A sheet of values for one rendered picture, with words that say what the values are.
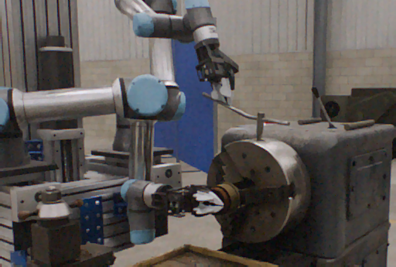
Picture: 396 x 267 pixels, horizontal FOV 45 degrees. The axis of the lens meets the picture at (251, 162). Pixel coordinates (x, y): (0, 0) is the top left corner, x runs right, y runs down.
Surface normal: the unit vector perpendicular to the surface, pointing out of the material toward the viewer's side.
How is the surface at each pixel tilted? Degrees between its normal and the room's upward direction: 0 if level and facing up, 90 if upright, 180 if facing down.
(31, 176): 90
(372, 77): 90
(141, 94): 89
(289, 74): 90
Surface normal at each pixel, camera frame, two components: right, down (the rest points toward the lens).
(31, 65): 0.80, 0.08
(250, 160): -0.58, 0.11
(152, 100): 0.42, 0.12
